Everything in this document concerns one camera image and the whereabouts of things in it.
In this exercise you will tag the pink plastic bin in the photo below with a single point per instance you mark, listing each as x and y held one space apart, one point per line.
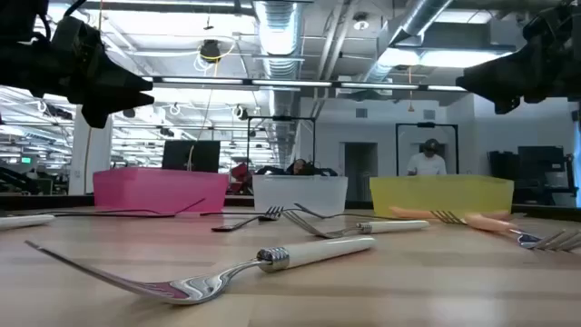
159 191

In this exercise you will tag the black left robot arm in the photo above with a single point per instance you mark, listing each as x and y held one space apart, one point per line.
22 68

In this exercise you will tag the green exit sign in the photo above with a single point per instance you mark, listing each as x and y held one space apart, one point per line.
26 160

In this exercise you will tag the black bar with light strips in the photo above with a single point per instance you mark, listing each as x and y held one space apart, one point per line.
290 83

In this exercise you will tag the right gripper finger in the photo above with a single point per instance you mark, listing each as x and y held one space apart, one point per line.
506 103
499 77

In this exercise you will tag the blue panel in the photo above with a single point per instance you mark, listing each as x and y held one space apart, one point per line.
577 159

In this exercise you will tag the clear plastic bin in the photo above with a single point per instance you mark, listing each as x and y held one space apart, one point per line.
318 193

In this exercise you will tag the white ceiling sensor dome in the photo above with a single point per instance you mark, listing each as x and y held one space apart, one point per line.
361 25

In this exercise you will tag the person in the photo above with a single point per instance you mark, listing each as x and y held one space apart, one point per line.
426 165
299 167

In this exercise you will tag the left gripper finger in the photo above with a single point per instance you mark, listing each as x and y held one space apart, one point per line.
122 77
113 104

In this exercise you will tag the background black robot arms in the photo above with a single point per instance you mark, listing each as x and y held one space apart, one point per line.
327 172

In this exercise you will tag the grey wall vent grille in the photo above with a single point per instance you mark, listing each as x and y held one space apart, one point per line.
361 113
429 114

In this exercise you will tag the smooth silver ventilation duct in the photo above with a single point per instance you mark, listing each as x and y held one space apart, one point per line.
422 16

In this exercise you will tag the white building column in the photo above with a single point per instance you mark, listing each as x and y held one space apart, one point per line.
100 159

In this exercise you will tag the red chair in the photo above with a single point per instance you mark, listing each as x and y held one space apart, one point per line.
240 175

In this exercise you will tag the black equipment rack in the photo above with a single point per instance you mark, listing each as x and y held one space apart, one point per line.
540 159

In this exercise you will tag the bright ceiling light panel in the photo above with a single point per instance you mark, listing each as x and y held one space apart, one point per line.
454 58

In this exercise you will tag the yellow plastic bin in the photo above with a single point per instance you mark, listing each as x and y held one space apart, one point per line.
440 193

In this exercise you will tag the black monitor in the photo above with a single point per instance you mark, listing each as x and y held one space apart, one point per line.
204 156

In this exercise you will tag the ribbed silver ventilation duct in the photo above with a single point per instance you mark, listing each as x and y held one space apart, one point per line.
277 36

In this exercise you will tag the black background station frame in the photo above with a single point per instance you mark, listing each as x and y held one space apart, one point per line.
426 124

